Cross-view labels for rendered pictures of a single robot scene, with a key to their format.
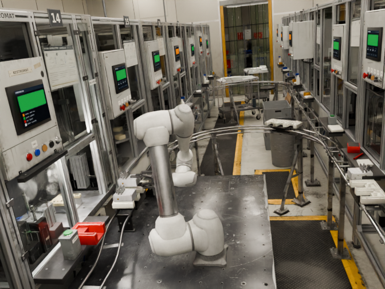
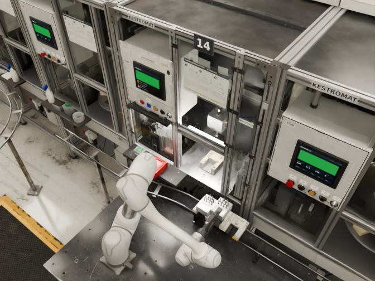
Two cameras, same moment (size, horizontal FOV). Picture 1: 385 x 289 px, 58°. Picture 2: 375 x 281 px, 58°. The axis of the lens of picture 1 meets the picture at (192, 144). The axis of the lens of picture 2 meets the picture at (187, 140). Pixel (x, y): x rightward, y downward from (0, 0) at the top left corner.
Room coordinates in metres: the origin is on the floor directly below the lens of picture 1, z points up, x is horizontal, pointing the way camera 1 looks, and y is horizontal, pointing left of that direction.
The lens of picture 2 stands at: (2.53, -0.78, 2.86)
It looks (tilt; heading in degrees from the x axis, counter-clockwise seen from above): 45 degrees down; 116
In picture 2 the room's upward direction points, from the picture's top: straight up
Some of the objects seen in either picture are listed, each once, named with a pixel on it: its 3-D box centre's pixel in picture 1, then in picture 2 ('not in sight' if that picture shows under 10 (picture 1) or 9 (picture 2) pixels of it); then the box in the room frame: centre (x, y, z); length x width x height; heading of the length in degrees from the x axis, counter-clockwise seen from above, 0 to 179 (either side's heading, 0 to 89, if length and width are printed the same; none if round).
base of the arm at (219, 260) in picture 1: (211, 249); (119, 257); (1.66, -0.04, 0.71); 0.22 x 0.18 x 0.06; 169
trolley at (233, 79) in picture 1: (238, 97); not in sight; (7.32, -1.09, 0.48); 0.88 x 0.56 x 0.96; 97
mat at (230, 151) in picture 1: (227, 131); not in sight; (6.43, -0.70, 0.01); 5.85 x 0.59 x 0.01; 169
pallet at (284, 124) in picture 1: (283, 125); not in sight; (3.54, -0.98, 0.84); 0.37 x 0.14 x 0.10; 47
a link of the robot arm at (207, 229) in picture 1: (206, 230); (115, 244); (1.64, -0.03, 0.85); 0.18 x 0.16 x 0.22; 101
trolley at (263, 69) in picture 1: (256, 86); not in sight; (8.49, -1.72, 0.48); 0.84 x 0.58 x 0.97; 177
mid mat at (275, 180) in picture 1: (277, 184); not in sight; (3.86, -0.99, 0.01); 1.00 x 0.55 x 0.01; 169
